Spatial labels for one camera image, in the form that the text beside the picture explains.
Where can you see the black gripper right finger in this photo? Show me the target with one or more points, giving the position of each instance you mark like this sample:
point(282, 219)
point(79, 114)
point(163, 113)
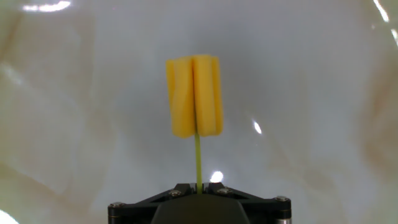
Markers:
point(267, 208)

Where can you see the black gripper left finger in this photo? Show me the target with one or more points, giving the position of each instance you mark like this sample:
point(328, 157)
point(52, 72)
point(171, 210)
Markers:
point(136, 208)

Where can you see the marble pattern table sheet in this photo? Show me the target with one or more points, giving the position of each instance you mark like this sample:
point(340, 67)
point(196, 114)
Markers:
point(93, 124)

